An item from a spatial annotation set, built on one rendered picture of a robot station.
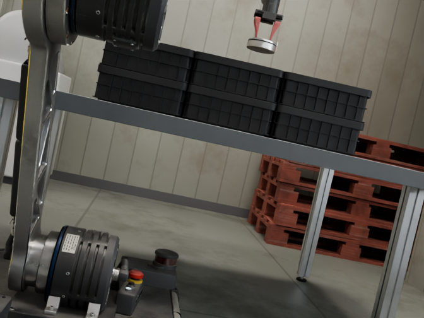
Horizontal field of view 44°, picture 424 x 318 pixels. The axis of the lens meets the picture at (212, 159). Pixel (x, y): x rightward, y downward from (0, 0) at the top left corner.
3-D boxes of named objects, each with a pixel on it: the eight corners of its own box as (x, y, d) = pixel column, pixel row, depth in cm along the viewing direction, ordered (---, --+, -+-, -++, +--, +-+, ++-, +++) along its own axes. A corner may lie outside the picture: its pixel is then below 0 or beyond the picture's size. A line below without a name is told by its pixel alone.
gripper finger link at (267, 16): (255, 41, 192) (260, 16, 192) (274, 46, 192) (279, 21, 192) (257, 37, 185) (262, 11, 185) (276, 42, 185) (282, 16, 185)
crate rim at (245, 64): (283, 77, 170) (285, 70, 170) (194, 57, 169) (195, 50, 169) (267, 87, 210) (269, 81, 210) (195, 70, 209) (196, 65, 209)
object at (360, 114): (365, 126, 172) (373, 92, 171) (277, 106, 171) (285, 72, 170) (334, 127, 212) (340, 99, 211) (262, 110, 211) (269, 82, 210)
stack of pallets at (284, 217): (382, 247, 465) (406, 150, 461) (435, 277, 380) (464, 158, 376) (243, 219, 449) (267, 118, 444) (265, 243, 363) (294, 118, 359)
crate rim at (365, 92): (372, 98, 171) (373, 91, 171) (283, 77, 170) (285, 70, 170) (339, 103, 211) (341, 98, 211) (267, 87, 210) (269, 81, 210)
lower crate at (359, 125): (358, 159, 172) (366, 123, 172) (269, 139, 171) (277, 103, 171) (328, 153, 212) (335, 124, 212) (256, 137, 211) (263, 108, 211)
